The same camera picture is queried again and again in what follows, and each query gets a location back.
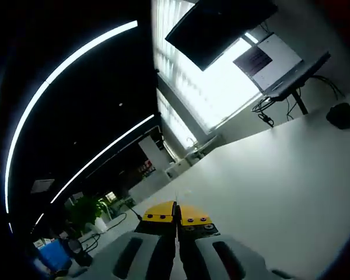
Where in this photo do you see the potted plant in white pot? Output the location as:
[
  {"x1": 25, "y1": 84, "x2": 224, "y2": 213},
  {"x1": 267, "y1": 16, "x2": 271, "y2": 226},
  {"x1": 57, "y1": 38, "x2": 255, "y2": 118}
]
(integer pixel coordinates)
[{"x1": 64, "y1": 195, "x2": 109, "y2": 234}]

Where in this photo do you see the white ceiling light strip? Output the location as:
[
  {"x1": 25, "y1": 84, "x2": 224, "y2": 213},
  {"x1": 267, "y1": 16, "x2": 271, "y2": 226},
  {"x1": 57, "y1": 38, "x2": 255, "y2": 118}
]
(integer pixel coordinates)
[
  {"x1": 51, "y1": 113, "x2": 155, "y2": 205},
  {"x1": 4, "y1": 20, "x2": 138, "y2": 215}
]

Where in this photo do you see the white table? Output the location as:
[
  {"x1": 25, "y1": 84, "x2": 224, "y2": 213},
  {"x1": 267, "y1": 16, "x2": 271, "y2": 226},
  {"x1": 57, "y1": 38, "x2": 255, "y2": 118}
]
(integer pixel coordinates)
[{"x1": 72, "y1": 96, "x2": 350, "y2": 280}]

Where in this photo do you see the blue box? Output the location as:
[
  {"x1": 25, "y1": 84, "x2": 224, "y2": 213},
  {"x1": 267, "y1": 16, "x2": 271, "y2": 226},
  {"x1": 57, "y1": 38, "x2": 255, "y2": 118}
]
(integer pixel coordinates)
[{"x1": 34, "y1": 239, "x2": 72, "y2": 274}]

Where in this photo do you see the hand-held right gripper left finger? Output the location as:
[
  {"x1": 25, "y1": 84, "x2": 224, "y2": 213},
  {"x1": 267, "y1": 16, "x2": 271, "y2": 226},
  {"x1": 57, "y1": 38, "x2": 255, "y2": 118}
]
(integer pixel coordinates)
[{"x1": 84, "y1": 200, "x2": 179, "y2": 280}]

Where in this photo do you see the window with white blinds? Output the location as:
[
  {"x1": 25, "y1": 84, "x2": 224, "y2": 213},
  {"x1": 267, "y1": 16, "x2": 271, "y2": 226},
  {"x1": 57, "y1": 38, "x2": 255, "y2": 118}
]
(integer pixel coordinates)
[
  {"x1": 151, "y1": 0, "x2": 263, "y2": 132},
  {"x1": 157, "y1": 90, "x2": 198, "y2": 146}
]

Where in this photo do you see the black round device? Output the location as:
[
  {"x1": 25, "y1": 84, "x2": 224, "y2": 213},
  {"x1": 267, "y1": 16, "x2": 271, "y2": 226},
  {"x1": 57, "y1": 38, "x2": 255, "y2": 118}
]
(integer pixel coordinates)
[{"x1": 325, "y1": 101, "x2": 350, "y2": 131}]

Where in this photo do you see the black wall monitor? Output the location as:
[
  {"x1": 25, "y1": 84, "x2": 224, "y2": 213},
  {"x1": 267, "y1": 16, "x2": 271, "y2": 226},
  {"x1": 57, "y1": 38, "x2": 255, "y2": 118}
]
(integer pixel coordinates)
[{"x1": 164, "y1": 0, "x2": 278, "y2": 72}]

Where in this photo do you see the black laptop stand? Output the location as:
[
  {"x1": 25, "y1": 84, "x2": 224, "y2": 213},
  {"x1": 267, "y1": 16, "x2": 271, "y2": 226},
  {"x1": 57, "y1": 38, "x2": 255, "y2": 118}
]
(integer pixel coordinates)
[{"x1": 268, "y1": 74, "x2": 316, "y2": 115}]

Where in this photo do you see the open laptop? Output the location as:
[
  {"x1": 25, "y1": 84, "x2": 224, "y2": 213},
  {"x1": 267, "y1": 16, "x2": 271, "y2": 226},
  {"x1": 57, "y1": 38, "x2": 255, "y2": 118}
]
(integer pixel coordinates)
[{"x1": 232, "y1": 31, "x2": 331, "y2": 99}]

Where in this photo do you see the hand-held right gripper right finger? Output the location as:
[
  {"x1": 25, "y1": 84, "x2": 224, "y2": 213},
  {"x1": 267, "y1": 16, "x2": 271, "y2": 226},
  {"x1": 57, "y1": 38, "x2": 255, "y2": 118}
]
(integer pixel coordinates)
[{"x1": 176, "y1": 204, "x2": 284, "y2": 280}]

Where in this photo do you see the square ceiling vent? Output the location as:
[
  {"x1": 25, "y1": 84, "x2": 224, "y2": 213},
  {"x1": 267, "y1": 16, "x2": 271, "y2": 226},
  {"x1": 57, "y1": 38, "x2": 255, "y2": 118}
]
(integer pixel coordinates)
[{"x1": 30, "y1": 178, "x2": 57, "y2": 195}]

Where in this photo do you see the metal faucet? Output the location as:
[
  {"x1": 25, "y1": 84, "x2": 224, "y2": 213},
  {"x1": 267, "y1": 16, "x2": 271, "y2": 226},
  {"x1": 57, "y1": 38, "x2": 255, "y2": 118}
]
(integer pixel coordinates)
[{"x1": 185, "y1": 136, "x2": 199, "y2": 152}]

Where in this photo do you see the black laptop cable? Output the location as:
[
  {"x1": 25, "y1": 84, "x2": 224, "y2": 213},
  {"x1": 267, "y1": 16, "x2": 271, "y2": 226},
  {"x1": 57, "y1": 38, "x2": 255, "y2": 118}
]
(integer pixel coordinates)
[{"x1": 251, "y1": 96, "x2": 277, "y2": 128}]

